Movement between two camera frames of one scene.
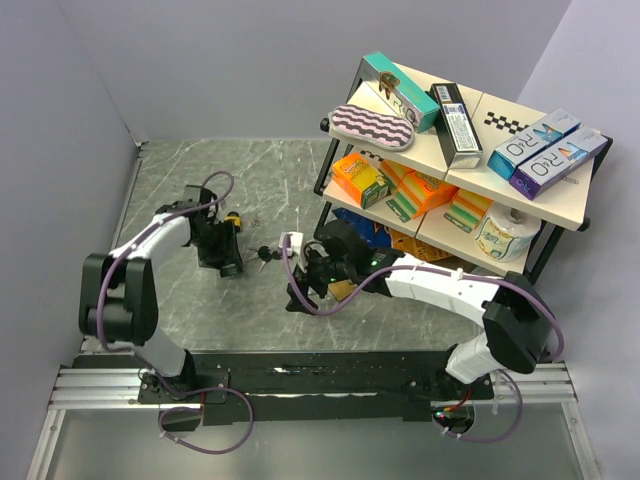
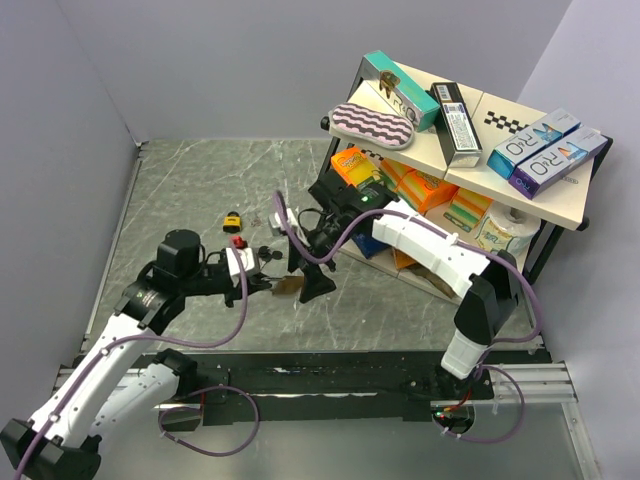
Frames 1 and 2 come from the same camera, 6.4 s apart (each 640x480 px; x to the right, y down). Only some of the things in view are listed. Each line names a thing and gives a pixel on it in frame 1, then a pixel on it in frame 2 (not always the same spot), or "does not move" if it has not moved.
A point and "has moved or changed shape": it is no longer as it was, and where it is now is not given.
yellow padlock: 233,215 does not move
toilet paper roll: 506,231 does not move
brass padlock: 341,289 has moved or changed shape
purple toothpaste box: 559,163 does not move
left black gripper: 227,248 -> 256,281
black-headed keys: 265,254 does not move
